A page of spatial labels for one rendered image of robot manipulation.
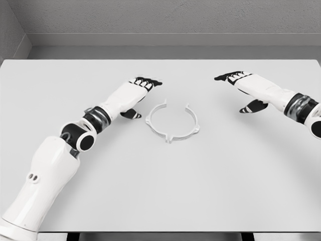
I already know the left striped five-finger robot hand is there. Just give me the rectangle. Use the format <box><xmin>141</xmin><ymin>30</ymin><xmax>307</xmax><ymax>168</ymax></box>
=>
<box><xmin>113</xmin><ymin>74</ymin><xmax>164</xmax><ymax>120</ymax></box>

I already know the right striped five-finger robot hand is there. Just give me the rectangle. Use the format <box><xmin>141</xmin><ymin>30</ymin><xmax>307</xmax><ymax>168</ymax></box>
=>
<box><xmin>213</xmin><ymin>71</ymin><xmax>279</xmax><ymax>114</ymax></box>

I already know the white half-ring pipe clamp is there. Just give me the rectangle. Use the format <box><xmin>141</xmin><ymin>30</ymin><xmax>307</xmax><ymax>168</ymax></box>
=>
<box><xmin>145</xmin><ymin>98</ymin><xmax>170</xmax><ymax>144</ymax></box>
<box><xmin>169</xmin><ymin>102</ymin><xmax>202</xmax><ymax>143</ymax></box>

